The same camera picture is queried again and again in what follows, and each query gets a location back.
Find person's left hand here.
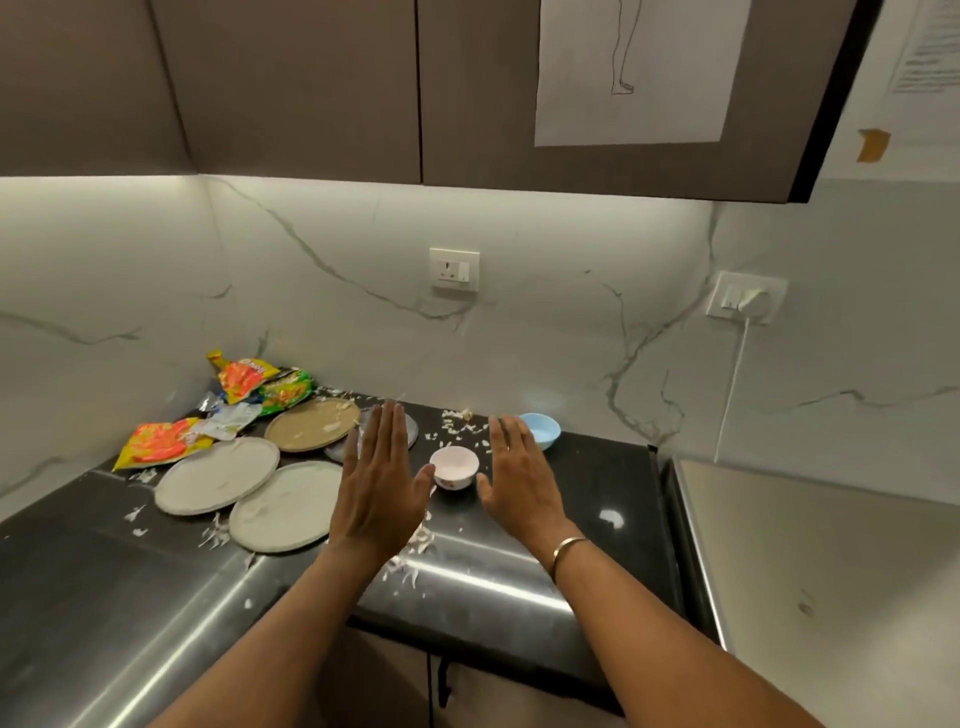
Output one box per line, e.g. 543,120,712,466
327,400,437,564

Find brown upper cabinet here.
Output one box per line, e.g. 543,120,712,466
0,0,198,179

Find small light blue bowl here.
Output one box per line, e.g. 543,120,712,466
519,412,562,452

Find flat orange snack packet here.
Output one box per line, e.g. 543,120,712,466
111,417,215,473

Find white wall socket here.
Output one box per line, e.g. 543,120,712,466
428,247,481,294

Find brown lower cabinet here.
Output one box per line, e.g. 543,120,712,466
296,618,627,728

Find printed paper sheet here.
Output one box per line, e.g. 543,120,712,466
885,0,960,96

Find scattered white scraps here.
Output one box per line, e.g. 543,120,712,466
123,386,492,610

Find paper sheet with line drawing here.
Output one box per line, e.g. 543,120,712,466
534,0,753,148

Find white silver wrapper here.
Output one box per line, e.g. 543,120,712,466
191,391,264,442

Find person's right forearm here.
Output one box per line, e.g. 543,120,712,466
525,523,826,728

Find small white bowl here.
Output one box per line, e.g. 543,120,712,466
429,445,480,492

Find brown round plate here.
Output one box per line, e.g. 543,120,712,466
264,396,363,454

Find white switch plate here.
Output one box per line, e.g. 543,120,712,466
705,270,790,326

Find gold bracelet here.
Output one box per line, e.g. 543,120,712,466
549,536,591,583

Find steel appliance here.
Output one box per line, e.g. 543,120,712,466
660,448,960,728

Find person's left forearm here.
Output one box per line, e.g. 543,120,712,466
148,538,393,728

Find green snack packet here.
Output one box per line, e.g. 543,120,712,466
257,368,315,417

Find grey round plate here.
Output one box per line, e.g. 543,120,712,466
324,405,420,465

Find brown cabinet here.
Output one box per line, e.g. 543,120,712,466
0,0,198,179
296,618,627,728

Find wide brown cabinet door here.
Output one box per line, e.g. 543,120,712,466
416,0,887,205

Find white cable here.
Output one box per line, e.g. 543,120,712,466
713,316,752,465

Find narrow brown cabinet door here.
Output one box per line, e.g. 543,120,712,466
148,0,423,186

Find crumpled orange yellow snack packet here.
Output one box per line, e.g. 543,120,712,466
207,350,282,406

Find person's right hand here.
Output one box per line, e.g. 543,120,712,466
476,414,571,558

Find white round plate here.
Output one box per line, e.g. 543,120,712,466
153,436,282,517
228,460,345,555

